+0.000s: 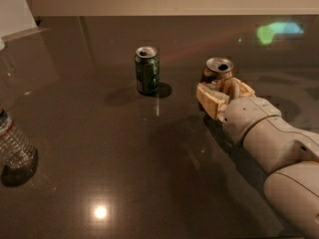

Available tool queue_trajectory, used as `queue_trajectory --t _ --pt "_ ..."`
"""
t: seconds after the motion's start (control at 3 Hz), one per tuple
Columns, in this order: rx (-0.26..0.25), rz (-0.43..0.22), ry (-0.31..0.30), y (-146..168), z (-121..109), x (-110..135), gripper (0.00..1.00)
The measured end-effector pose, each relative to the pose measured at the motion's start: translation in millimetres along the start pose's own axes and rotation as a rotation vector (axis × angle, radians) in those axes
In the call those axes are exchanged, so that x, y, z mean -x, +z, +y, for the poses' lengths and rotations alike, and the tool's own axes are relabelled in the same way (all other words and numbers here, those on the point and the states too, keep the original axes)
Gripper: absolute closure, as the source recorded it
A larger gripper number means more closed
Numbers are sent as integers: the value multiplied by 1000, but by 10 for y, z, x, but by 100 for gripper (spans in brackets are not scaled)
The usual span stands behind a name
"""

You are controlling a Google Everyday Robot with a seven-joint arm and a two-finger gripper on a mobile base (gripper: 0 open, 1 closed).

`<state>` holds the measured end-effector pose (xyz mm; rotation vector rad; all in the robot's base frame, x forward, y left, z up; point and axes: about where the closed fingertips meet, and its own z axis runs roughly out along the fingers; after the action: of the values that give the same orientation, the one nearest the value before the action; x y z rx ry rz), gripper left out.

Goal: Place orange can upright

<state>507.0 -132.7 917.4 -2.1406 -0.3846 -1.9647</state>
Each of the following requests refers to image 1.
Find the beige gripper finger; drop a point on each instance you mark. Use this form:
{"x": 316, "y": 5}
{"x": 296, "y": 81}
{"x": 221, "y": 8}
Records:
{"x": 214, "y": 103}
{"x": 235, "y": 89}

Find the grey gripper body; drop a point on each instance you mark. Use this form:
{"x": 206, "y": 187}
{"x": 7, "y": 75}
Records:
{"x": 247, "y": 117}

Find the orange soda can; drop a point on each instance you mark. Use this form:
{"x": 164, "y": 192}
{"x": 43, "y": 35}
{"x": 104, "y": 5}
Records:
{"x": 217, "y": 68}

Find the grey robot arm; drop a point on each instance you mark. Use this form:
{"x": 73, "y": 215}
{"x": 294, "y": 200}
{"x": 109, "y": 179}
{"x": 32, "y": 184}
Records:
{"x": 289, "y": 156}

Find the green soda can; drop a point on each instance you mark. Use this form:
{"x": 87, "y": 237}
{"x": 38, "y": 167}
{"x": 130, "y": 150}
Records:
{"x": 147, "y": 61}

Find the clear plastic water bottle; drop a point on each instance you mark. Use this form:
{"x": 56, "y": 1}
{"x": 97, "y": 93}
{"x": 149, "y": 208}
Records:
{"x": 18, "y": 156}

